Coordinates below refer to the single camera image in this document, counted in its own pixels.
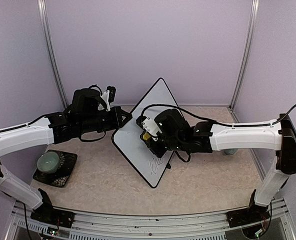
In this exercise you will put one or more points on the yellow black whiteboard eraser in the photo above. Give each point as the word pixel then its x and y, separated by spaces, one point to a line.
pixel 145 136

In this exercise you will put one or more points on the pale green ceramic bowl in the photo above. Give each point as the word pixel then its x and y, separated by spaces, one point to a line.
pixel 48 162

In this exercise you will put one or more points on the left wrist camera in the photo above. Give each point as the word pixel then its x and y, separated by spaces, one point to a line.
pixel 106 98

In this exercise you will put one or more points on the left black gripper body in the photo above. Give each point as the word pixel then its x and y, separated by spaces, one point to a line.
pixel 108 124

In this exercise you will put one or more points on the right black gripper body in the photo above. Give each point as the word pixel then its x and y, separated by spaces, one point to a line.
pixel 159 152

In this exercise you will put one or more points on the white whiteboard black frame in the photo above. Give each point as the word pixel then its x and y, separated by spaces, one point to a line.
pixel 127 139

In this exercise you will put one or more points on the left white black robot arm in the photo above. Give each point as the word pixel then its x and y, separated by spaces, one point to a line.
pixel 90 111

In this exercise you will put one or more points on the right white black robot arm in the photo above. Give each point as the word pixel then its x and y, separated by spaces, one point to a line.
pixel 169 131

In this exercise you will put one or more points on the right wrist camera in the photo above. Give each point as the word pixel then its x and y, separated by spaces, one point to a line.
pixel 149 126

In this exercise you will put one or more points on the right aluminium corner post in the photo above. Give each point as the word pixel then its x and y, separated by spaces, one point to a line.
pixel 246 54

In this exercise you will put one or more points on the aluminium front rail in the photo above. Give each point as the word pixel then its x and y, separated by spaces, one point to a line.
pixel 212 225

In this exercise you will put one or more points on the aluminium corner post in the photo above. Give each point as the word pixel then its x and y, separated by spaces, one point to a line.
pixel 51 53
pixel 246 54

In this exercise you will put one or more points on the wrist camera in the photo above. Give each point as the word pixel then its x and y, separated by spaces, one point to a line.
pixel 149 126
pixel 106 98

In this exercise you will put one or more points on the light blue ceramic mug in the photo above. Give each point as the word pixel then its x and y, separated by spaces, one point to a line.
pixel 230 152

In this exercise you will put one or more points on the left aluminium corner post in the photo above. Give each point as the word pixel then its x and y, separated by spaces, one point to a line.
pixel 51 53

